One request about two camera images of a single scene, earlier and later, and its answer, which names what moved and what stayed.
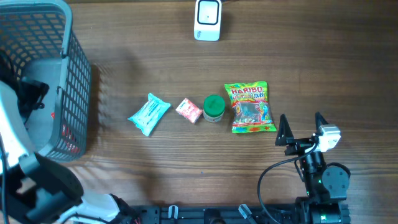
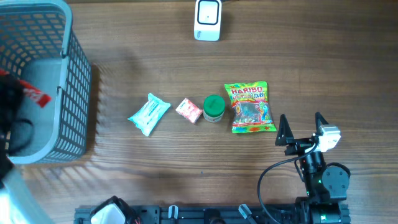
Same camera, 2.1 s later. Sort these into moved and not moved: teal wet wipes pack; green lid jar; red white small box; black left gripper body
Moved: black left gripper body
Not moved: green lid jar; red white small box; teal wet wipes pack
